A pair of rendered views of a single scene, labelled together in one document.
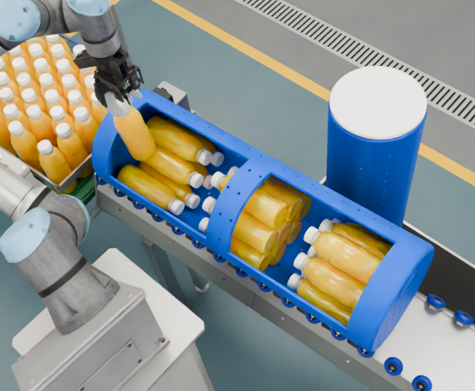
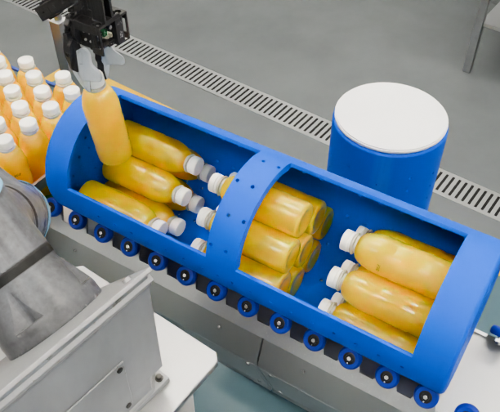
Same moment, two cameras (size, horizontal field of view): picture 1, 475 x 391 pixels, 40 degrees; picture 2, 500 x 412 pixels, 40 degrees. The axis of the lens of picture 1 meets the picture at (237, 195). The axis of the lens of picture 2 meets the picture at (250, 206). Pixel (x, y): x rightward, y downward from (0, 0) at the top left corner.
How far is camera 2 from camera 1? 0.51 m
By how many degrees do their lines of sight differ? 14
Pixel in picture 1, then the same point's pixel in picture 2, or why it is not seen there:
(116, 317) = (108, 309)
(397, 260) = (476, 253)
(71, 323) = (29, 334)
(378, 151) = (398, 170)
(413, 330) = (478, 372)
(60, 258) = (17, 235)
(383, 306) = (468, 313)
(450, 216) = not seen: hidden behind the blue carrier
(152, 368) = not seen: outside the picture
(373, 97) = (386, 111)
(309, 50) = (269, 127)
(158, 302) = not seen: hidden behind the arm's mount
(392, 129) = (413, 141)
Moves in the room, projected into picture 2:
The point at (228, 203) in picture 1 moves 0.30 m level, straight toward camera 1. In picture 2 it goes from (238, 200) to (292, 338)
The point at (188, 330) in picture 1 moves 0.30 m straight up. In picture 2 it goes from (195, 364) to (181, 230)
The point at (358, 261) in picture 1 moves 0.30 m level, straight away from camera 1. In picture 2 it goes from (421, 263) to (410, 148)
